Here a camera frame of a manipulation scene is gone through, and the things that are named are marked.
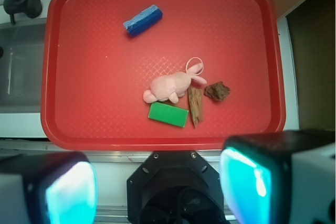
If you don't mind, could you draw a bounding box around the green rectangular block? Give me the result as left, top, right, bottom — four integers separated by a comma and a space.
148, 102, 188, 127

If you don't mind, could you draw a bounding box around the brown bark chunk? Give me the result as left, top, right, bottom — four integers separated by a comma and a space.
204, 81, 231, 102

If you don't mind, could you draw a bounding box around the black faucet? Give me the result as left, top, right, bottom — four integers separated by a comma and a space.
3, 0, 43, 25

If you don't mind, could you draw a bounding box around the pink plush bunny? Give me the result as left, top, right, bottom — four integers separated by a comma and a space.
142, 57, 207, 104

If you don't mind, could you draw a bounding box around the red plastic tray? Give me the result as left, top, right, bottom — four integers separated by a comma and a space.
41, 0, 286, 151

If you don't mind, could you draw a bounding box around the black octagonal mount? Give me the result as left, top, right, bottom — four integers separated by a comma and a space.
127, 151, 229, 223

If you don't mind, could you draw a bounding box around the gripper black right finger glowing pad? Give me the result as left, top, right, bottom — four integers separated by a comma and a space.
219, 130, 335, 223

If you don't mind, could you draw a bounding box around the steel sink basin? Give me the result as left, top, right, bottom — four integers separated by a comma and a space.
1, 23, 46, 113

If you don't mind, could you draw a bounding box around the brown wood stick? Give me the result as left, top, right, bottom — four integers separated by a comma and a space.
188, 87, 203, 128

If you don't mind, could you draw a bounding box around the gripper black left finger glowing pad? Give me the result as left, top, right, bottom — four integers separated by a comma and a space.
1, 152, 98, 223

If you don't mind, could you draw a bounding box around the blue sponge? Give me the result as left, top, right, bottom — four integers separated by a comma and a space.
123, 5, 163, 37

